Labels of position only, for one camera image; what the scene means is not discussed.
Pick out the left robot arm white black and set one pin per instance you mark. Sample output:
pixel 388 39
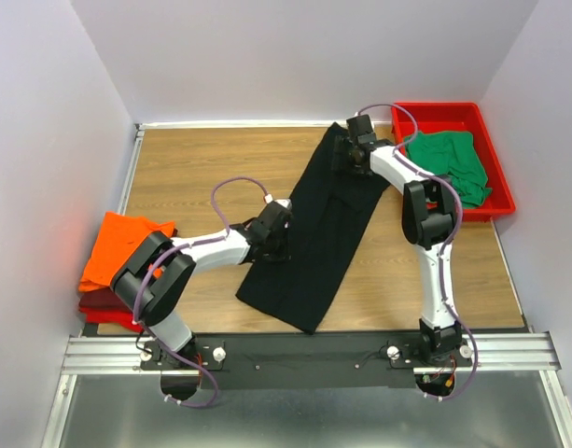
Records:
pixel 152 280

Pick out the green t shirt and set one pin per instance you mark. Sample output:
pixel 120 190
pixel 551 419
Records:
pixel 453 154

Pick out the red folded t shirt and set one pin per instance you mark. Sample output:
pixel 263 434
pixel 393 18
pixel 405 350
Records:
pixel 110 316

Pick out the red plastic bin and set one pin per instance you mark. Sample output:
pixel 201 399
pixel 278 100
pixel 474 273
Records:
pixel 431 117

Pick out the orange folded t shirt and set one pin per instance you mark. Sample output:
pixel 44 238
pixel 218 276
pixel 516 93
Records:
pixel 119 236

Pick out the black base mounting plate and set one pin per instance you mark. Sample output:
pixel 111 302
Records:
pixel 333 359

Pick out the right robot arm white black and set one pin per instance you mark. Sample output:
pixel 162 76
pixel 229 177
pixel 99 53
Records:
pixel 429 223

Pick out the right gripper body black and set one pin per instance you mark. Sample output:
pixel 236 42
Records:
pixel 342 146

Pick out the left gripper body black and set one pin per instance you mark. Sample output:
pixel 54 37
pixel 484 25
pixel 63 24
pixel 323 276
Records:
pixel 279 246

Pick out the black t shirt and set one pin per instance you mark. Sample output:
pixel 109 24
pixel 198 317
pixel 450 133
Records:
pixel 331 212

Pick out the aluminium frame rail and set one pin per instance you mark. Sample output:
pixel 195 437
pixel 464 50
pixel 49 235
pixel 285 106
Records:
pixel 497 352

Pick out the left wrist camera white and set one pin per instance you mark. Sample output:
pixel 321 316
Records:
pixel 285 203

